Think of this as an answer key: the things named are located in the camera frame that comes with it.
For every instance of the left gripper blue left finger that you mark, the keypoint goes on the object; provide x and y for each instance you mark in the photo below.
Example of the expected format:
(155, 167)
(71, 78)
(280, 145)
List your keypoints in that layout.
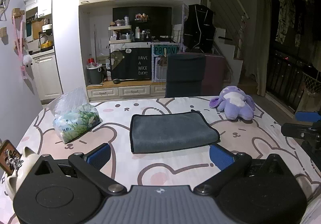
(88, 166)

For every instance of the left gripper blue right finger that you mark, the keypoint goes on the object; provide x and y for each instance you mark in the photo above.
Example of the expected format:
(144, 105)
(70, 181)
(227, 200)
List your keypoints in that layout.
(231, 166)

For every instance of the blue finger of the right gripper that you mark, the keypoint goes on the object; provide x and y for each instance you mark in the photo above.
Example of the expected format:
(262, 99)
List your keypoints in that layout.
(307, 116)
(298, 131)

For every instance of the purple and grey towel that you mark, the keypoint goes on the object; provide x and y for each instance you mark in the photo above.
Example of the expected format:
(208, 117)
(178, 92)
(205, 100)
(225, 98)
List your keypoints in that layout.
(171, 132)

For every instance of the floral tissue pack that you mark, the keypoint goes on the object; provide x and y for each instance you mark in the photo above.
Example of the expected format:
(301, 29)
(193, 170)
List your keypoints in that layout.
(73, 115)

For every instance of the purple plush toy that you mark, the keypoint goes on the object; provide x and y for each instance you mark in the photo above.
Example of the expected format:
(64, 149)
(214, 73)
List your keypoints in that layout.
(235, 103)

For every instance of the white cat ceramic bowl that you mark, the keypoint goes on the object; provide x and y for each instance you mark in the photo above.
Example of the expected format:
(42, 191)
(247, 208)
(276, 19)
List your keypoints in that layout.
(24, 165)

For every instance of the brown key holder plaque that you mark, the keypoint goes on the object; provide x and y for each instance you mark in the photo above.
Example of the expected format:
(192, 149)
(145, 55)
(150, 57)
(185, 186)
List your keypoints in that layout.
(10, 158)

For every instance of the maroon chair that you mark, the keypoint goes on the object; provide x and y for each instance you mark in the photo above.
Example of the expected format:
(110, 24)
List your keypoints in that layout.
(214, 75)

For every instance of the dark grey trash bin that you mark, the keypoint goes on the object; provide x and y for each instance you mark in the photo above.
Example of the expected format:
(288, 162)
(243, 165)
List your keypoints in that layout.
(95, 73)

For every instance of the dark green chair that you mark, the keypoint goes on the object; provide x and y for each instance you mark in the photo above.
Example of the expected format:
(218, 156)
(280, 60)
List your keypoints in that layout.
(185, 73)

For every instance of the black have a nice day cloth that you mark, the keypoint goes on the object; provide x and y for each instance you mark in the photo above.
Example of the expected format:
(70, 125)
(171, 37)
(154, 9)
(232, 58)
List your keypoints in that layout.
(131, 64)

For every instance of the teal poison sign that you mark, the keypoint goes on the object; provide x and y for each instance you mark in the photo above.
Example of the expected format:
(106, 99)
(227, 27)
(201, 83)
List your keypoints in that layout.
(162, 50)

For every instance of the black hanging jacket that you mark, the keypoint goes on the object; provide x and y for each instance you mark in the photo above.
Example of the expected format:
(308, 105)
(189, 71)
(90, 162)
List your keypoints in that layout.
(199, 31)

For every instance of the white storage shelf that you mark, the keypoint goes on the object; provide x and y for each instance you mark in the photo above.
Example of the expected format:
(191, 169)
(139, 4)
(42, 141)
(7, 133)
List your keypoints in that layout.
(120, 34)

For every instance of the pink hanging strap toy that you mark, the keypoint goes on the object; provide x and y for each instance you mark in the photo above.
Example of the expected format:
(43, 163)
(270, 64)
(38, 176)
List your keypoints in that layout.
(25, 59)

